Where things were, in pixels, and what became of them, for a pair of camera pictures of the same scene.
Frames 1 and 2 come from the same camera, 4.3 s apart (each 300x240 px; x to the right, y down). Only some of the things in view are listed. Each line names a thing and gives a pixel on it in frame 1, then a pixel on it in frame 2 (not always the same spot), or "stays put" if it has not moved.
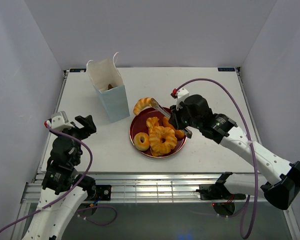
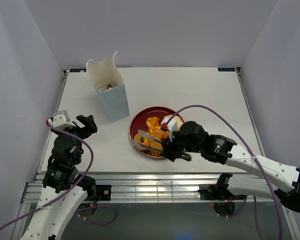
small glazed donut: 138,144 stays put
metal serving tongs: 188,133 → 142,132
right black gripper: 174,120 → 168,145
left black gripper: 89,127 stays put
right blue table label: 226,69 stays put
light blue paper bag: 105,76 stays put
